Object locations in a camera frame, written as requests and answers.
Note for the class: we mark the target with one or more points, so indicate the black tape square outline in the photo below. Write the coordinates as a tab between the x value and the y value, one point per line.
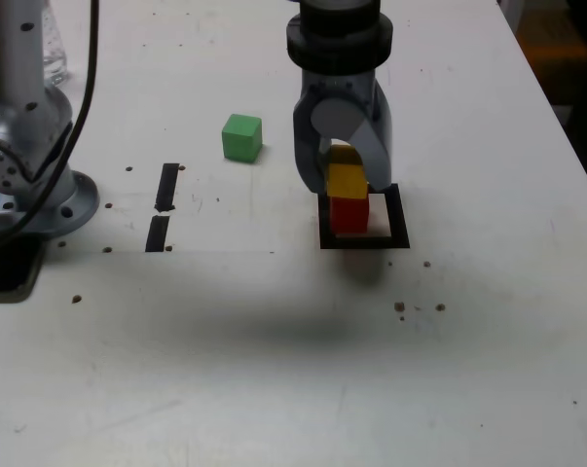
399	219

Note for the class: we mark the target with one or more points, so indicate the yellow cube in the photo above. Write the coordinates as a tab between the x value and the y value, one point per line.
346	182

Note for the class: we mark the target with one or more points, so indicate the black tape strip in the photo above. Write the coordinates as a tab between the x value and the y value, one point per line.
166	190

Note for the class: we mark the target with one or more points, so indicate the green cube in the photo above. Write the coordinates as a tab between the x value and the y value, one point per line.
239	143

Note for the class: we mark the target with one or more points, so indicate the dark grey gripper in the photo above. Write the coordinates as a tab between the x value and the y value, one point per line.
339	85

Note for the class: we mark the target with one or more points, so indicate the dark flat box grey rim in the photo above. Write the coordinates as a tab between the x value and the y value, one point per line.
6	267

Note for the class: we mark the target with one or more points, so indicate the red cube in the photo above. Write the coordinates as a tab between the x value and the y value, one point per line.
349	216

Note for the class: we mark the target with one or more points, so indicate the clear plastic bottle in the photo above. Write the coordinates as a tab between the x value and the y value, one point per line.
54	53

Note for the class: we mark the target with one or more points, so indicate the orange box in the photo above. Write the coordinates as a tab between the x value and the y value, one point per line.
556	48

